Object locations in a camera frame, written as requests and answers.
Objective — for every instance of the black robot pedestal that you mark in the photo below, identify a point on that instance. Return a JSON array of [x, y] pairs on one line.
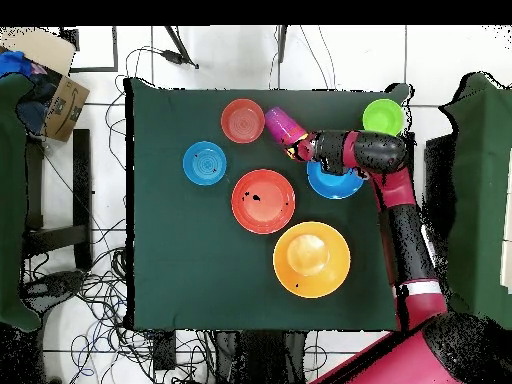
[[256, 356]]

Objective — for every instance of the dark green table cloth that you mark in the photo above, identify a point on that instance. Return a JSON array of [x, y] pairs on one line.
[[180, 240]]

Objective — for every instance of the purple plastic cup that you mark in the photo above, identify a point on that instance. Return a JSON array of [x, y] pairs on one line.
[[282, 122]]

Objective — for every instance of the blue cloth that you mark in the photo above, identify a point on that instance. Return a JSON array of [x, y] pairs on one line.
[[14, 63]]

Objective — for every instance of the black rounded floor base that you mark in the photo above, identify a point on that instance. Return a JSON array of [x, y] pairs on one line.
[[56, 286]]

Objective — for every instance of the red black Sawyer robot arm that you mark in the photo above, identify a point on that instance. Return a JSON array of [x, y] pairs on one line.
[[400, 192]]

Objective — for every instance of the wide orange-red shallow bowl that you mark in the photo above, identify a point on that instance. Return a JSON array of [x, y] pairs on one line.
[[263, 204]]

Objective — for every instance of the yellow plastic cup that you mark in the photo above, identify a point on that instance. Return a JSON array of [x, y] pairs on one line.
[[302, 138]]

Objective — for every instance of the large blue plastic bowl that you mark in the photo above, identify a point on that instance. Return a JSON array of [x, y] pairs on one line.
[[334, 186]]

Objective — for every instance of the small orange-red ringed bowl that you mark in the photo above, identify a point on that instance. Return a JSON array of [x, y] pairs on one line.
[[242, 121]]

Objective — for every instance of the brown cardboard box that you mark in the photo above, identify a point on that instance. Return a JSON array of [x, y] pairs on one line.
[[66, 108]]

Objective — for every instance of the green plastic bowl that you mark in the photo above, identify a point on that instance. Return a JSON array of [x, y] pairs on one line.
[[383, 116]]

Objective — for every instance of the black tripod leg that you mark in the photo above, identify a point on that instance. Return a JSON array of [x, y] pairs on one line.
[[180, 44], [282, 40]]

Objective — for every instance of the small black power box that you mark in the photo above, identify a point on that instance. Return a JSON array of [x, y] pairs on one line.
[[164, 350]]

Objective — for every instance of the black metal frame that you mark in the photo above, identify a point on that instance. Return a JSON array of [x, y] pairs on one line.
[[115, 48]]

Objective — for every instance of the large orange plastic bowl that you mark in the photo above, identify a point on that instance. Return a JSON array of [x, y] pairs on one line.
[[312, 260]]

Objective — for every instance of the black chair frame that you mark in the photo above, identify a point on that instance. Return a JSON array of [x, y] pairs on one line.
[[82, 180]]

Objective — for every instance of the green cloth covered table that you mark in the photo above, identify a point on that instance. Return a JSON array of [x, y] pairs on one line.
[[484, 180], [10, 200]]

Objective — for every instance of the small blue plastic bowl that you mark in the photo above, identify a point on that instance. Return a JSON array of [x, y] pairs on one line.
[[204, 163]]

